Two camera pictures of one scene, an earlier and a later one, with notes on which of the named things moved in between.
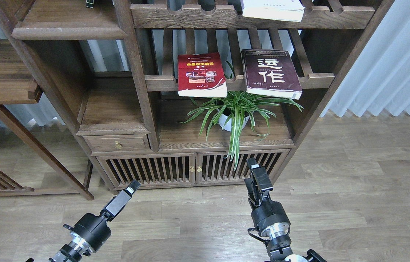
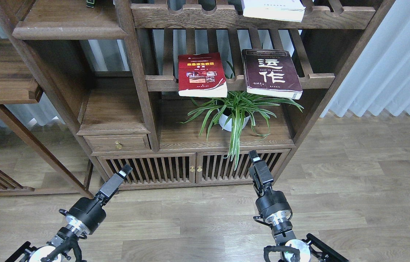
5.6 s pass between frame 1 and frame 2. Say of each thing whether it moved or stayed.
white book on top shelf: stayed
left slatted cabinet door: stayed
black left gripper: moved
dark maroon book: stayed
